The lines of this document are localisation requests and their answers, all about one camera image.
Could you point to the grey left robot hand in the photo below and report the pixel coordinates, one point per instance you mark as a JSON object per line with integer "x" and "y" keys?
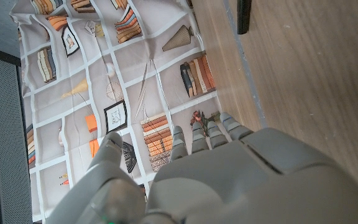
{"x": 228, "y": 186}

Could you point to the slim white marker black cap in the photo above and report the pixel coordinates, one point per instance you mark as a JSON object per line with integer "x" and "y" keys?
{"x": 243, "y": 15}

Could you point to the printed bookshelf backdrop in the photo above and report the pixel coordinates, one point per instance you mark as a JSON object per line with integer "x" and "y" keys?
{"x": 104, "y": 62}

